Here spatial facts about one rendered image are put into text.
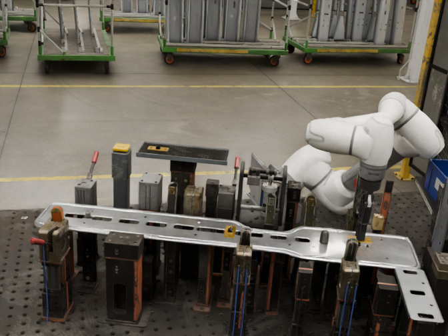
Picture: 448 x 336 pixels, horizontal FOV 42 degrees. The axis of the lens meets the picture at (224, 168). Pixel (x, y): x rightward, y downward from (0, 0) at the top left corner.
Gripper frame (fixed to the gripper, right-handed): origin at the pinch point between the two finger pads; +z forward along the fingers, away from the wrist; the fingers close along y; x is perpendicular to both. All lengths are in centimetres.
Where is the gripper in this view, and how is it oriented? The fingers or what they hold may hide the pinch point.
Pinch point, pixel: (361, 229)
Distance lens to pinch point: 216.1
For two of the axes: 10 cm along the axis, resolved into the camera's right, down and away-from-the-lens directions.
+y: -1.0, 3.8, -9.2
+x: 9.9, 1.0, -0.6
